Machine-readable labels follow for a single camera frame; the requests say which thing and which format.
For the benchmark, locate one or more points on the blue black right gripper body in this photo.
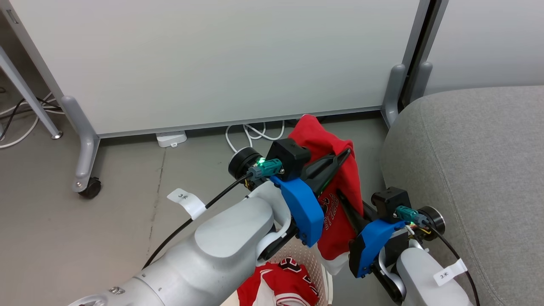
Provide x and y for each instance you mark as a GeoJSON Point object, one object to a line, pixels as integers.
{"type": "Point", "coordinates": [374, 246]}

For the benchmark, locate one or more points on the grey partition foot with castor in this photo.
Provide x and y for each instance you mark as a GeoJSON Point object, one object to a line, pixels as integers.
{"type": "Point", "coordinates": [87, 144]}

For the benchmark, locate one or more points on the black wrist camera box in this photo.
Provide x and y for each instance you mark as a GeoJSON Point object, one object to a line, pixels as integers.
{"type": "Point", "coordinates": [291, 157]}
{"type": "Point", "coordinates": [391, 202]}

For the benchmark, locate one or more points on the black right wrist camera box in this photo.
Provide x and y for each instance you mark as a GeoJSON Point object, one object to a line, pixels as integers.
{"type": "Point", "coordinates": [391, 202]}

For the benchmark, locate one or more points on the red printed t-shirt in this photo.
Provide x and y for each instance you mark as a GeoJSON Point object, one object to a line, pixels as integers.
{"type": "Point", "coordinates": [346, 178]}

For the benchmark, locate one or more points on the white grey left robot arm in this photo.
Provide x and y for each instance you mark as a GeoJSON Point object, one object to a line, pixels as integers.
{"type": "Point", "coordinates": [229, 238]}

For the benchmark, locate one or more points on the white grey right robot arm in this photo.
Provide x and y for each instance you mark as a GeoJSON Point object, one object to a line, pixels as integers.
{"type": "Point", "coordinates": [425, 276]}

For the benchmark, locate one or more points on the grey metal table leg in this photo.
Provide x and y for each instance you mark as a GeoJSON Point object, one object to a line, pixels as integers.
{"type": "Point", "coordinates": [25, 91]}

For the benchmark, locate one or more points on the narrow white partition panel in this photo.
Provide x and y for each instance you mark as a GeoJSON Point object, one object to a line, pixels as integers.
{"type": "Point", "coordinates": [488, 42]}

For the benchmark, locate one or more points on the red white jersey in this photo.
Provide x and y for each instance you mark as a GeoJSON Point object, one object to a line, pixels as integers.
{"type": "Point", "coordinates": [280, 284]}

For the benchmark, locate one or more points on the large white partition panel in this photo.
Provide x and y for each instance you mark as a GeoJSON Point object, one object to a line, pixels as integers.
{"type": "Point", "coordinates": [212, 59]}

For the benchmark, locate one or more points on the white power adapter box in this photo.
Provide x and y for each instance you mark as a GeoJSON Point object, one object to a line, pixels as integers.
{"type": "Point", "coordinates": [171, 138]}

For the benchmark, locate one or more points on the cream perforated laundry basket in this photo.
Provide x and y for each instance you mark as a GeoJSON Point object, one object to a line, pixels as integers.
{"type": "Point", "coordinates": [304, 257]}

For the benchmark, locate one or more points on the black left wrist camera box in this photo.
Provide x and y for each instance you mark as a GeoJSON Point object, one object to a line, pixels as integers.
{"type": "Point", "coordinates": [291, 157]}

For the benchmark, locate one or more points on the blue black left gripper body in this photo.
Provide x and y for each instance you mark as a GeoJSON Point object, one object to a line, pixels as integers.
{"type": "Point", "coordinates": [304, 208]}

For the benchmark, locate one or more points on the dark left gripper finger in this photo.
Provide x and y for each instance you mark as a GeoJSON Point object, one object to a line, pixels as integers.
{"type": "Point", "coordinates": [329, 160]}
{"type": "Point", "coordinates": [322, 182]}

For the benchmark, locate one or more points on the grey fabric sofa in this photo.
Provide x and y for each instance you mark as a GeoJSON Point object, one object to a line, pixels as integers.
{"type": "Point", "coordinates": [476, 170]}

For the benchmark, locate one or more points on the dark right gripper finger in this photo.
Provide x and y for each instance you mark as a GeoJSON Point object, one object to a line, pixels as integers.
{"type": "Point", "coordinates": [352, 216]}
{"type": "Point", "coordinates": [369, 212]}

